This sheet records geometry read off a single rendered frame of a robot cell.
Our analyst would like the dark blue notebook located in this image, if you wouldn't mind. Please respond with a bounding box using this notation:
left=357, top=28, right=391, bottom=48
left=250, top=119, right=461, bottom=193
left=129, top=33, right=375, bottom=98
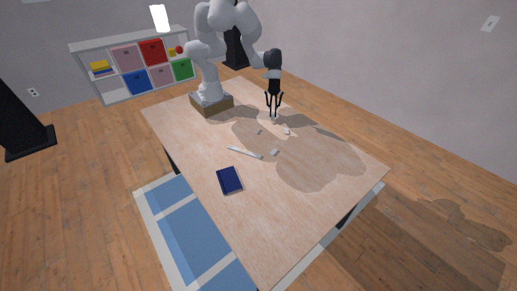
left=216, top=166, right=243, bottom=196

